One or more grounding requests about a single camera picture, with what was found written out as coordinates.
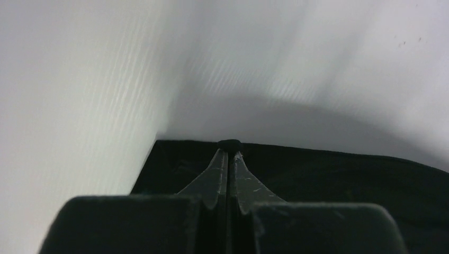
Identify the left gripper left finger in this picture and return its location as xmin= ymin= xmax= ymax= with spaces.
xmin=177 ymin=149 xmax=228 ymax=210

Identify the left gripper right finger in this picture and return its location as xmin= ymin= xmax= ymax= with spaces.
xmin=231 ymin=151 xmax=286 ymax=214

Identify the black t-shirt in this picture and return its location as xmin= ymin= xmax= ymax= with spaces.
xmin=131 ymin=140 xmax=448 ymax=253

